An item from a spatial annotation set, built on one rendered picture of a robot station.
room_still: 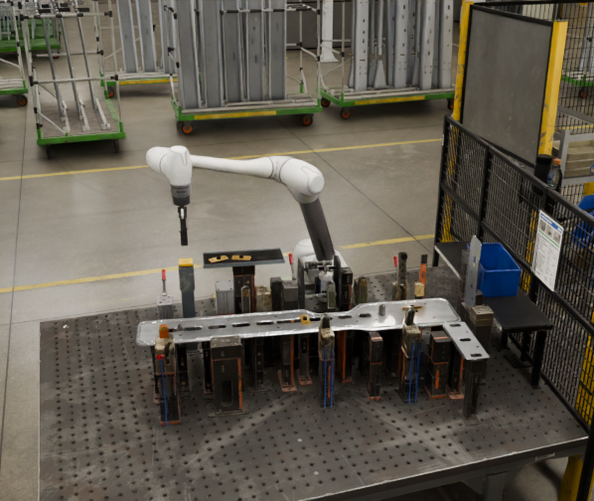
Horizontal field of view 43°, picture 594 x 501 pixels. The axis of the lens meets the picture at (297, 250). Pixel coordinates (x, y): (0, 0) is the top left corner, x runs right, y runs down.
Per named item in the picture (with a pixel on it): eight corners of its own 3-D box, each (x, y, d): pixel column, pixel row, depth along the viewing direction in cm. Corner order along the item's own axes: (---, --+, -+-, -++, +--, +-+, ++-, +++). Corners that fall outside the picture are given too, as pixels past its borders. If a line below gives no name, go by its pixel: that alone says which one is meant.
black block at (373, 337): (368, 404, 316) (370, 344, 304) (362, 390, 326) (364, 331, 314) (385, 403, 317) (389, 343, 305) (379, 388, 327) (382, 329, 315)
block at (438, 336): (428, 401, 318) (433, 343, 307) (420, 386, 328) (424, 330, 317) (449, 399, 319) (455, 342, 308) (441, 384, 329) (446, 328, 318)
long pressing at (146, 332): (135, 350, 300) (134, 347, 300) (137, 323, 321) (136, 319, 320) (464, 323, 320) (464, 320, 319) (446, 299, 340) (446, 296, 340)
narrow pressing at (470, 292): (472, 314, 325) (480, 243, 311) (463, 302, 335) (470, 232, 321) (474, 314, 325) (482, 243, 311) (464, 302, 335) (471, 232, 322)
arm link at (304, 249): (308, 267, 411) (309, 232, 401) (330, 280, 398) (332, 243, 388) (285, 276, 401) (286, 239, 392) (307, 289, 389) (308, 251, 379)
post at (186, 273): (183, 353, 352) (177, 268, 334) (183, 345, 359) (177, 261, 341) (200, 352, 353) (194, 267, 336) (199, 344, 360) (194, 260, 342)
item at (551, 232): (553, 295, 310) (564, 226, 297) (529, 271, 330) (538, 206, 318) (558, 294, 310) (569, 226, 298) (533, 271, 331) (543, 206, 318)
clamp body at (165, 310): (159, 378, 334) (153, 306, 319) (159, 364, 344) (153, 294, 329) (181, 376, 335) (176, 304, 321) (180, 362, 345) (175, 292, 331)
